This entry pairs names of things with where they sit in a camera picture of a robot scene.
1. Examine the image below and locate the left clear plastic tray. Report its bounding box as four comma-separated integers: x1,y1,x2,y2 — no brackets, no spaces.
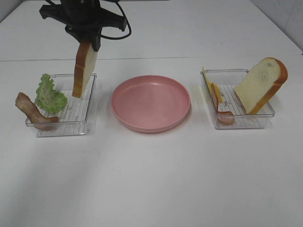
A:
25,73,98,137

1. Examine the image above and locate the right clear plastic tray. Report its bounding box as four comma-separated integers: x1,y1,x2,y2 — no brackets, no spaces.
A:
200,69,275,129

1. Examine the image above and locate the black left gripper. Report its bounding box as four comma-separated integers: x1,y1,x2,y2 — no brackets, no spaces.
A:
39,0,127,52

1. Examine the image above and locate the bread slice in right tray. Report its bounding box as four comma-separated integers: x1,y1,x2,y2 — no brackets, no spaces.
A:
234,57,288,115

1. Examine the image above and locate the green lettuce leaf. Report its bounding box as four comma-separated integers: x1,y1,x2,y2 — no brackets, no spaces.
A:
35,73,68,114

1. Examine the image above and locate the dark brown bacon strip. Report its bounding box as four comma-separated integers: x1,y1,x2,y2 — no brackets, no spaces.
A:
15,92,59,131

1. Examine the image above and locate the pink round plate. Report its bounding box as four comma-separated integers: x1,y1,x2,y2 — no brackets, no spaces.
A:
111,75,191,133

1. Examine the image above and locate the bread slice from tray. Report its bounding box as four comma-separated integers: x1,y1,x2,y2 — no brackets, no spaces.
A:
72,39,98,98

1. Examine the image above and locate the clear plastic tray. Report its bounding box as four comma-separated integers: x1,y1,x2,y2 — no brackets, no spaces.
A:
25,73,98,137
200,69,275,129

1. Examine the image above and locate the pink bacon strip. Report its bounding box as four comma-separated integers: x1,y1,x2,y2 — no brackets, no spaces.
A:
211,82,235,125

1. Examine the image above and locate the yellow cheese slice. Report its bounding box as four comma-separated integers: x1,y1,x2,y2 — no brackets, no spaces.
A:
202,67,223,103

